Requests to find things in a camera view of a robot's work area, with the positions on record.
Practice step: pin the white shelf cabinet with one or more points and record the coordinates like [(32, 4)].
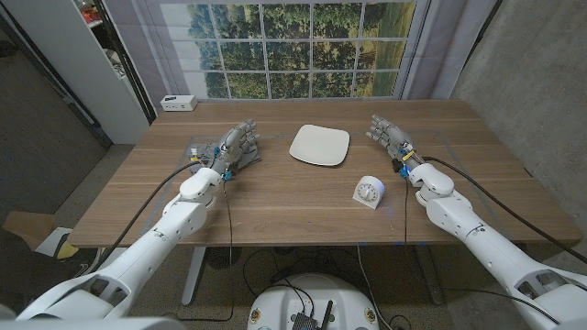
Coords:
[(80, 59)]

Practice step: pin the white square paper plate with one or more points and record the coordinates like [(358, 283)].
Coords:
[(319, 144)]

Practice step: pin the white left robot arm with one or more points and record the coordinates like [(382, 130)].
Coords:
[(151, 247)]

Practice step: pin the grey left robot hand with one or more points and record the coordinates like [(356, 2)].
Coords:
[(234, 144)]

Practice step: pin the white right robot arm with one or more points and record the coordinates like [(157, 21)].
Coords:
[(486, 245)]

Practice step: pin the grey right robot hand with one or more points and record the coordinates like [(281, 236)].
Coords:
[(396, 139)]

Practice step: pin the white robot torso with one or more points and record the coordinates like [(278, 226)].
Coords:
[(293, 302)]

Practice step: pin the brown cardboard box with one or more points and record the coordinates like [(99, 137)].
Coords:
[(27, 227)]

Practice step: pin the printed window backdrop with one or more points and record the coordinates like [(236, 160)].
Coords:
[(289, 50)]

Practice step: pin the white kitchen timer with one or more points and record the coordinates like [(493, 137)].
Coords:
[(369, 191)]

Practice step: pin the white power strip box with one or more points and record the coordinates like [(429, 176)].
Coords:
[(179, 103)]

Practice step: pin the grey cloth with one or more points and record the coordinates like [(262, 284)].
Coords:
[(204, 152)]

